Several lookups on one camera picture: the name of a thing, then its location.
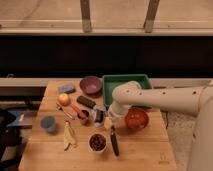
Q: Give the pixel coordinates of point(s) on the yellow banana peel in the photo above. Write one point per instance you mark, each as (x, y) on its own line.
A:
(69, 136)

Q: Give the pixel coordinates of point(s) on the white cup with beans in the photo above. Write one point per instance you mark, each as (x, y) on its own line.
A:
(97, 143)

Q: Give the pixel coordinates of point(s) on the wooden table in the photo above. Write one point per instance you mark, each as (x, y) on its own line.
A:
(145, 150)

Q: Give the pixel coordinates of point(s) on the black handled scraper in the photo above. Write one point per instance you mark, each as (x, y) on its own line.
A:
(98, 112)

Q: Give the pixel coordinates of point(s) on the metal fork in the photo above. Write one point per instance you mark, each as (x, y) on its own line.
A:
(66, 113)

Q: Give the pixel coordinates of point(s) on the small brown cup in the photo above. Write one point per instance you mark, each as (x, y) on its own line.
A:
(85, 119)

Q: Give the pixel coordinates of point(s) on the yellow red apple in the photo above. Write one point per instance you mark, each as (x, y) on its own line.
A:
(64, 99)

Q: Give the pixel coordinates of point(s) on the dark bag at left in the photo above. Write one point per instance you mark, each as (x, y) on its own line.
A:
(9, 136)

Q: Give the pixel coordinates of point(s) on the red handled small spoon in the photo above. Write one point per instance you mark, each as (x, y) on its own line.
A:
(78, 111)

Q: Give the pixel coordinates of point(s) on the orange red bowl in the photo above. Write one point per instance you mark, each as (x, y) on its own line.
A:
(136, 118)

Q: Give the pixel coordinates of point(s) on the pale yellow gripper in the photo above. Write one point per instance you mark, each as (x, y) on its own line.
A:
(108, 123)

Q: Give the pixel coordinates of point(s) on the blue sponge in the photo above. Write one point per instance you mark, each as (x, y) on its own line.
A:
(66, 89)

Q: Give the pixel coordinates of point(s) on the green plastic tray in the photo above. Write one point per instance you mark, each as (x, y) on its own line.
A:
(110, 82)

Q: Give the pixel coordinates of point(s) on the purple bowl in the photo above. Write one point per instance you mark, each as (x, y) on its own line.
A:
(90, 85)

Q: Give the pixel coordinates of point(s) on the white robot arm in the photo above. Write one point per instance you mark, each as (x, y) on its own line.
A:
(196, 101)

